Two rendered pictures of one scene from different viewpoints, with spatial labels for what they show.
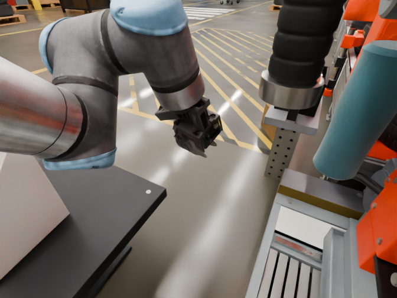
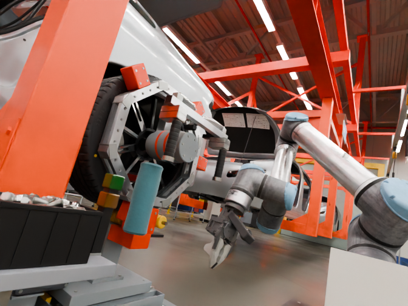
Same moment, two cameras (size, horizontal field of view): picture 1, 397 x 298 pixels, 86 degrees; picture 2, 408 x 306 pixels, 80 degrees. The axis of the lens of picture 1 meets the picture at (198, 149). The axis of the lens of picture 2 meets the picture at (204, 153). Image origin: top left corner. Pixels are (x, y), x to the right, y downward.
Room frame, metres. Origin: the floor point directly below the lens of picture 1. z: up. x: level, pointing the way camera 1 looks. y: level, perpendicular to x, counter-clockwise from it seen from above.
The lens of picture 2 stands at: (1.26, 0.01, 0.64)
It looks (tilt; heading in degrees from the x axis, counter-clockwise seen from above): 12 degrees up; 189
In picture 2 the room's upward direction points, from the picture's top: 13 degrees clockwise
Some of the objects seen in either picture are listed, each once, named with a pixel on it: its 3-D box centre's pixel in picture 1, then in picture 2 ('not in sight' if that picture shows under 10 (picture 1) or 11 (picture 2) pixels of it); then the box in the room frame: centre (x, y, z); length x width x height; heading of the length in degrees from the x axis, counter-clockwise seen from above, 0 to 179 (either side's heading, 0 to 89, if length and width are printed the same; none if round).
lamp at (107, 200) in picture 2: not in sight; (108, 200); (0.62, -0.31, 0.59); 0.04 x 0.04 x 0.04; 62
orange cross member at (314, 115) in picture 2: not in sight; (254, 122); (-3.72, 0.18, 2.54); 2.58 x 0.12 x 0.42; 62
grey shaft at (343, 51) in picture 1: (338, 65); not in sight; (1.68, -1.08, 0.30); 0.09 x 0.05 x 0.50; 152
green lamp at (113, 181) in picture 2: not in sight; (113, 181); (0.62, -0.31, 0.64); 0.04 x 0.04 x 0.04; 62
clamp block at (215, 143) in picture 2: not in sight; (219, 143); (0.14, -0.10, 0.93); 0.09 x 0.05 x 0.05; 62
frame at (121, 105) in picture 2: not in sight; (159, 145); (0.20, -0.36, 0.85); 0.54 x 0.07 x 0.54; 152
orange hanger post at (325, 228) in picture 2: not in sight; (321, 183); (-4.92, 2.05, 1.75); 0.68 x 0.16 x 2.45; 62
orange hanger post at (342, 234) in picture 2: not in sight; (339, 204); (-8.64, 4.00, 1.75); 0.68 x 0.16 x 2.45; 62
